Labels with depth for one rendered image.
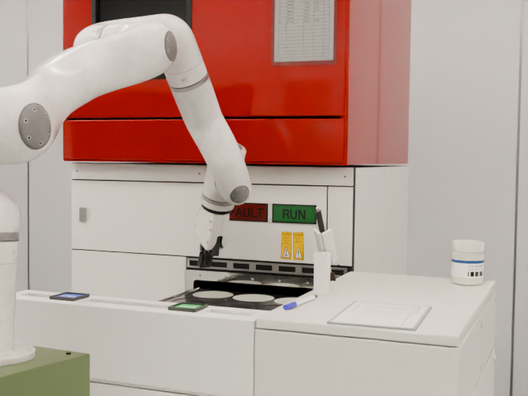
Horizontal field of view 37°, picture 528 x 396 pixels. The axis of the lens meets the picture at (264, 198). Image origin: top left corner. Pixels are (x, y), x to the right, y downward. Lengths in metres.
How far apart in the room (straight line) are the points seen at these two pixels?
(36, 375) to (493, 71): 2.53
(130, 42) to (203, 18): 0.59
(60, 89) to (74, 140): 0.87
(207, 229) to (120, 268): 0.38
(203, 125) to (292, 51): 0.32
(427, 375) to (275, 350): 0.26
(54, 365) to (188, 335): 0.27
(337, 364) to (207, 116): 0.69
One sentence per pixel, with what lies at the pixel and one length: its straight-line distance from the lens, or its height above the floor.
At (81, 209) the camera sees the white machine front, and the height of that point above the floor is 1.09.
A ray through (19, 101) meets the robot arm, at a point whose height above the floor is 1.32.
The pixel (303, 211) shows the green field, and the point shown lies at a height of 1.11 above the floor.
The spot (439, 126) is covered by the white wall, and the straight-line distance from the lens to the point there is 3.42.
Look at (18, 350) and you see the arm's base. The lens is 1.36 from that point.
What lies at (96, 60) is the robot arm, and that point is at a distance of 1.48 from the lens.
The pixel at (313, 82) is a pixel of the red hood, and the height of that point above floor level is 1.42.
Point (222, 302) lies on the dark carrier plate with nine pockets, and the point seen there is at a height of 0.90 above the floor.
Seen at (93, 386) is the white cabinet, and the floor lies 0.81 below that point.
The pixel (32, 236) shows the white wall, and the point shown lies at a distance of 4.28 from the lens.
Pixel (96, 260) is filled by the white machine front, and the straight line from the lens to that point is 2.28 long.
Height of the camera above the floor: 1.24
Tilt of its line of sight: 3 degrees down
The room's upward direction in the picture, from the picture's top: 1 degrees clockwise
